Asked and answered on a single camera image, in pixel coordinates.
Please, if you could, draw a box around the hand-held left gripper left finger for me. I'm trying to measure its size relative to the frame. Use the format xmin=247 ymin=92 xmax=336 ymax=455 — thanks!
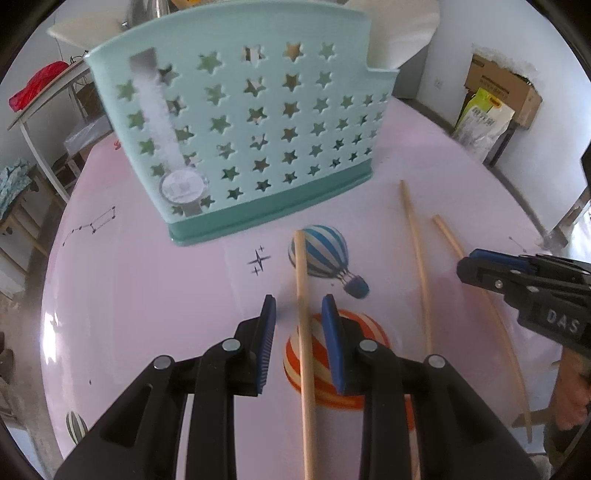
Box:
xmin=54 ymin=294 xmax=278 ymax=480

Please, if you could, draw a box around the red cloth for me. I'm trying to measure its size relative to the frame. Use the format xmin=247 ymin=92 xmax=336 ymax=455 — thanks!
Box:
xmin=9 ymin=61 xmax=70 ymax=113

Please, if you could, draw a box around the blue patterned cloth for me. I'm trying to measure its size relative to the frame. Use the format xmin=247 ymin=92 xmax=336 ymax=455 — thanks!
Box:
xmin=0 ymin=159 xmax=38 ymax=220

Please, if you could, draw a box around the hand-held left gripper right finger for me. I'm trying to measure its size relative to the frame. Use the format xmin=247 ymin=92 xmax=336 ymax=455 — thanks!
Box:
xmin=321 ymin=294 xmax=541 ymax=480

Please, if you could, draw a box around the pink balloon-print tablecloth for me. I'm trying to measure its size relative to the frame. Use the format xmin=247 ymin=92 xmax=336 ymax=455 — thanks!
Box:
xmin=39 ymin=95 xmax=568 ymax=480

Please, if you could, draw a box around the mint green utensil basket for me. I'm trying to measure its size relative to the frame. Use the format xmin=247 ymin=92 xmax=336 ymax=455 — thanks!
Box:
xmin=85 ymin=8 xmax=399 ymax=248

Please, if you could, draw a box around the white and yellow rice bag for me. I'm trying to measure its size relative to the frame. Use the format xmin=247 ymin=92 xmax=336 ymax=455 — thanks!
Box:
xmin=451 ymin=88 xmax=516 ymax=163

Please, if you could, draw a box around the long wooden chopstick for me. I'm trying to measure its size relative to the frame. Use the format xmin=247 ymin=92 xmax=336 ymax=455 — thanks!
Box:
xmin=293 ymin=229 xmax=317 ymax=480
xmin=399 ymin=180 xmax=434 ymax=356
xmin=431 ymin=215 xmax=534 ymax=444

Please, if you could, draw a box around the person's right hand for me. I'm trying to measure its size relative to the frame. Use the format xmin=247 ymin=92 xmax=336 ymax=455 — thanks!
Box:
xmin=553 ymin=361 xmax=591 ymax=431

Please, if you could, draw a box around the small wooden stool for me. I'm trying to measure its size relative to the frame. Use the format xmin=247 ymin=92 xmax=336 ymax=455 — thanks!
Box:
xmin=0 ymin=185 xmax=51 ymax=259

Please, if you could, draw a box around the clear plastic storage box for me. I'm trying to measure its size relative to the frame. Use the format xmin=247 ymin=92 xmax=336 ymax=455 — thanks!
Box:
xmin=62 ymin=115 xmax=115 ymax=162

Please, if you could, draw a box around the steel electric kettle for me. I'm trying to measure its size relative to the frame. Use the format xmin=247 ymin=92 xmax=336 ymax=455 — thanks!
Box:
xmin=129 ymin=0 xmax=171 ymax=25

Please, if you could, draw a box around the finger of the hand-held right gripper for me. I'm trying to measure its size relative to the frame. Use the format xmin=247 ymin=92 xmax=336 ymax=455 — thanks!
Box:
xmin=457 ymin=255 xmax=533 ymax=308
xmin=470 ymin=248 xmax=533 ymax=274

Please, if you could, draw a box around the large open cardboard box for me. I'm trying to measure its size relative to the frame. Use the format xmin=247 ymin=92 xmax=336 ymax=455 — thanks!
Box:
xmin=464 ymin=44 xmax=544 ymax=130

